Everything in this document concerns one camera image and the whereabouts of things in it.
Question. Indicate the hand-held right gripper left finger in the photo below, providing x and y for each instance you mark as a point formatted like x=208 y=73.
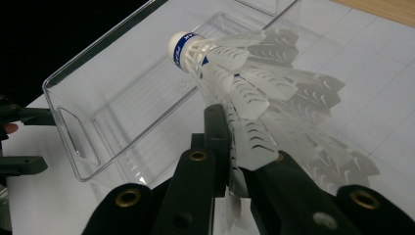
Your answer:
x=195 y=189

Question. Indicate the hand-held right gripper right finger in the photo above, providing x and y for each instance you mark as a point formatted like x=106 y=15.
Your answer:
x=293 y=202

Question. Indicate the clear plastic tray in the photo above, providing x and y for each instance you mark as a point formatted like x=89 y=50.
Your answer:
x=114 y=98

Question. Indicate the white shuttlecock with blue band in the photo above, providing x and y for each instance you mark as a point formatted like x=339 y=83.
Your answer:
x=177 y=40

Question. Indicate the white sheet mat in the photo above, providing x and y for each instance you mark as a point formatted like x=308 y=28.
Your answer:
x=359 y=98

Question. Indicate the wooden table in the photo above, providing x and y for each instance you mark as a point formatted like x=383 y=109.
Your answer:
x=391 y=9

